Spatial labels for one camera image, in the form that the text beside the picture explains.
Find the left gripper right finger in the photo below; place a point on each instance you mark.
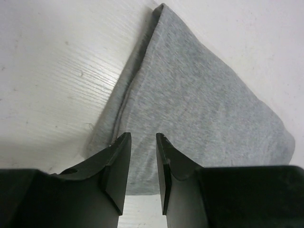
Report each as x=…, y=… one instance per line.
x=227, y=197

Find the grey tank top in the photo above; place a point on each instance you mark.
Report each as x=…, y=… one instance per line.
x=172, y=84

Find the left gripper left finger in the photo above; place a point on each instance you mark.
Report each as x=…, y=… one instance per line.
x=90, y=194

